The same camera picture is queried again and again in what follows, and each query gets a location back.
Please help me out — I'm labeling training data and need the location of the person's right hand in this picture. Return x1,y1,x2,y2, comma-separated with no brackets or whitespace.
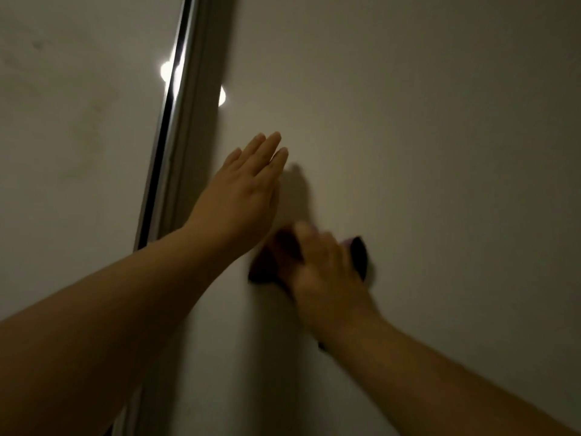
271,221,384,343

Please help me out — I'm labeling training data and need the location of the person's left hand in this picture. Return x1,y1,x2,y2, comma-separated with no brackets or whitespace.
184,131,290,261

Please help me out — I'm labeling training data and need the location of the person's left forearm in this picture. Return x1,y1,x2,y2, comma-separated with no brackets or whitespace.
0,222,255,436

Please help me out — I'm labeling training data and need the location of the dark cleaning cloth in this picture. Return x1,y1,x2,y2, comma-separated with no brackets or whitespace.
247,226,372,296

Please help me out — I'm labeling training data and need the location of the silver metal frame strip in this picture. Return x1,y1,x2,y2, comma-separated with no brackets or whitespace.
103,0,239,436

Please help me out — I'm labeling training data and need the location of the person's right forearm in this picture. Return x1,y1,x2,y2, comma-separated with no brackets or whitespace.
315,313,579,436

